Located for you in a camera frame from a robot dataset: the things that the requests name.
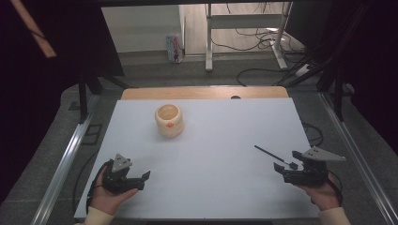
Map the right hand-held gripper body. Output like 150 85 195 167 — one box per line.
283 145 347 188

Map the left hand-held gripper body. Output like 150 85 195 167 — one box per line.
101 153 146 196

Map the black pen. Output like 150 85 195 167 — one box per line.
253 144 299 171

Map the cream cup with orange mark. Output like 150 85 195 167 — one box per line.
154 103 185 139

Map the person's left hand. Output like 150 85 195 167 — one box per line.
88 170 140 217

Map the person's right hand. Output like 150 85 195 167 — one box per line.
295 173 343 212

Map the black floor plate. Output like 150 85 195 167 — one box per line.
81 123 103 146

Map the black metal stand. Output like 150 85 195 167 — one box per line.
77 69 130 125
283 3 374 122

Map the white power strip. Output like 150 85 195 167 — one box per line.
295 63 312 78

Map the light wooden beam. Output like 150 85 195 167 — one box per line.
9 0 58 59

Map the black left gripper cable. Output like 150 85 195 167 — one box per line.
85 159 114 214

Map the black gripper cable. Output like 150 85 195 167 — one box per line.
85 159 114 214
328 170 344 207

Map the black cable beside table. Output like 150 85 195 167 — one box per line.
300 121 324 147

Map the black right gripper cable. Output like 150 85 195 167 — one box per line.
328 170 344 207

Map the aluminium rail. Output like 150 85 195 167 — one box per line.
30 93 101 225
318 91 398 225

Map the black floor cable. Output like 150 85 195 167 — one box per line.
236 67 302 87

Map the tangle of black floor cables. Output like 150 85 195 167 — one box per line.
209 3 305 64

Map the white metal desk frame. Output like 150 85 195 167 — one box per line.
204 2 294 72

